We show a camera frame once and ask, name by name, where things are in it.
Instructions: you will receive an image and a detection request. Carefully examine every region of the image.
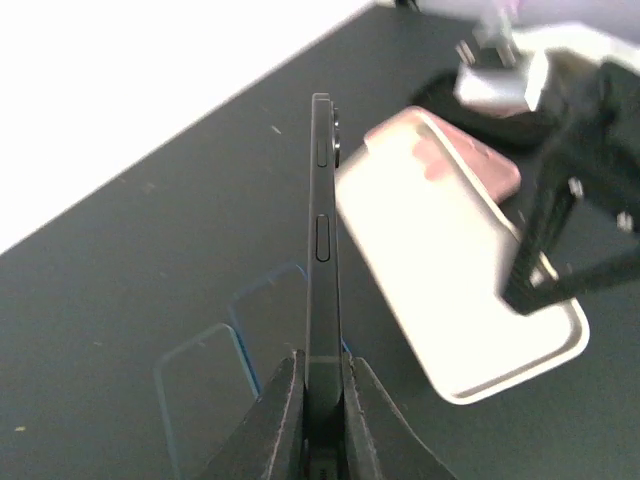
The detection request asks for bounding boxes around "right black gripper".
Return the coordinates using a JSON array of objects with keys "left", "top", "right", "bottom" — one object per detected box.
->
[{"left": 502, "top": 60, "right": 639, "bottom": 315}]

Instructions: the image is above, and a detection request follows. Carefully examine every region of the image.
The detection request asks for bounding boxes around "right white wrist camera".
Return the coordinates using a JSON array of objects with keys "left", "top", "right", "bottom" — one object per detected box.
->
[{"left": 453, "top": 1, "right": 564, "bottom": 118}]

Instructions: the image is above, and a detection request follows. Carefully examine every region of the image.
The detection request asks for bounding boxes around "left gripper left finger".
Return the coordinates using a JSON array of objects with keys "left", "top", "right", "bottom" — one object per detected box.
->
[{"left": 198, "top": 350, "right": 305, "bottom": 480}]

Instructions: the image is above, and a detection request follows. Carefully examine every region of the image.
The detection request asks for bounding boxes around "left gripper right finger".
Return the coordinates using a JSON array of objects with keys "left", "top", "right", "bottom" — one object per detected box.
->
[{"left": 343, "top": 355, "right": 454, "bottom": 480}]

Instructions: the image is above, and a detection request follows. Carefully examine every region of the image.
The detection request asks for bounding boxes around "pink cased phone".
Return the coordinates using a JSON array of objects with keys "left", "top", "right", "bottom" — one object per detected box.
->
[{"left": 362, "top": 105, "right": 522, "bottom": 204}]

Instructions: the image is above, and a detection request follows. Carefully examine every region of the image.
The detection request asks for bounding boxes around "beige cased phone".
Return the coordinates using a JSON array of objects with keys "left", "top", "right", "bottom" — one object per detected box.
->
[{"left": 336, "top": 108, "right": 590, "bottom": 405}]

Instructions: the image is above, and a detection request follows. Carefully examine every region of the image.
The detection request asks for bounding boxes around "black phone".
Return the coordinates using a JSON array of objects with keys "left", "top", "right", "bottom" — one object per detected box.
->
[{"left": 305, "top": 93, "right": 344, "bottom": 479}]

